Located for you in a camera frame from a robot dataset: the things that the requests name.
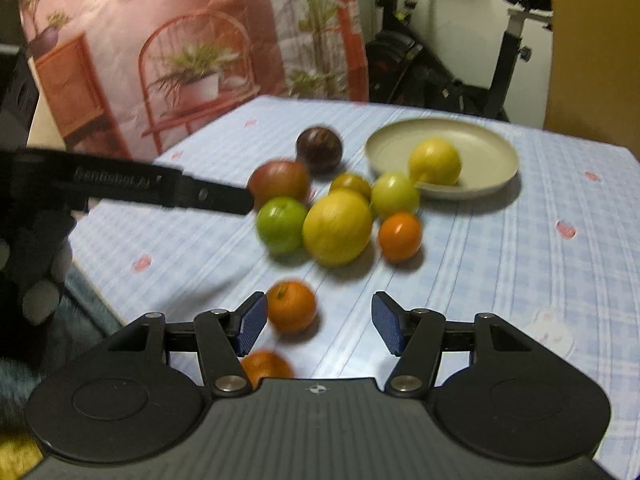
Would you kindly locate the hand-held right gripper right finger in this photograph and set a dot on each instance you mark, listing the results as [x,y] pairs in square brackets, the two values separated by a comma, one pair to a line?
[387,322]

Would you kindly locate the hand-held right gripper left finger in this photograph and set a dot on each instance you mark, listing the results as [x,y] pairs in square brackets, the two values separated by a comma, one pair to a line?
[252,322]

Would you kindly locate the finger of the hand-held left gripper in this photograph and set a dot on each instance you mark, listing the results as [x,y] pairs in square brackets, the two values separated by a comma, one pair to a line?
[220,199]

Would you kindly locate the orange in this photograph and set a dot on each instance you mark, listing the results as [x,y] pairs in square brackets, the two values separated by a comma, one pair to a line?
[267,366]
[292,307]
[400,236]

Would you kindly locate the red apple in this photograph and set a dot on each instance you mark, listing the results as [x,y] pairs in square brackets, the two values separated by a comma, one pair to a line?
[279,182]

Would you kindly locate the beige plate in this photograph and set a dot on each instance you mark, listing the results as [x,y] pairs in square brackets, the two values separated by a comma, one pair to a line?
[480,160]

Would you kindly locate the person's left hand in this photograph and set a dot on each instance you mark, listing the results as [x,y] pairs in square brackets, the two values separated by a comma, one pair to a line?
[42,301]

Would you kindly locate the green apple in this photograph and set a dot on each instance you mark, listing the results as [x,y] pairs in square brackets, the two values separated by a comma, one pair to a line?
[280,225]

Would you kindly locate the large yellow citrus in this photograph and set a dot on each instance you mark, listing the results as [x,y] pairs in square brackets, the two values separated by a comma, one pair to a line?
[337,227]

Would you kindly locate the dark purple plum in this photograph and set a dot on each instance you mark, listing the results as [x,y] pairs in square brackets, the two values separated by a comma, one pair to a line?
[319,149]

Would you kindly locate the blue plaid tablecloth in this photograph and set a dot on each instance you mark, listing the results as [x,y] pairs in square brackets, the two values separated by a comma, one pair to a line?
[500,270]

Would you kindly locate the yellow-green apple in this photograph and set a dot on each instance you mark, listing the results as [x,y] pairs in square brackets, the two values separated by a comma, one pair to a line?
[395,194]

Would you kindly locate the small brownish yellow fruit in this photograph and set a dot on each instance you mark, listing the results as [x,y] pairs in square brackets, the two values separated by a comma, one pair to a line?
[352,184]

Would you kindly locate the pink printed backdrop cloth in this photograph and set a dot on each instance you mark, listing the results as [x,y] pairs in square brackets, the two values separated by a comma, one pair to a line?
[150,50]

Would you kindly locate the dark blue cloth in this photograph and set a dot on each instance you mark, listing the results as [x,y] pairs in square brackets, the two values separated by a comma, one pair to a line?
[85,320]

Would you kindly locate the yellow lemon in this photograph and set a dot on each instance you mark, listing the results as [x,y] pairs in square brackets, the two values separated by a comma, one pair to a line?
[434,161]

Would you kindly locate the black exercise bike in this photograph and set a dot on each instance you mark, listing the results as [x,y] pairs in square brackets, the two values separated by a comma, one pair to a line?
[425,70]

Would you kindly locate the brown wooden panel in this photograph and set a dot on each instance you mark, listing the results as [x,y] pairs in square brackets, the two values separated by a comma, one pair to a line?
[590,50]

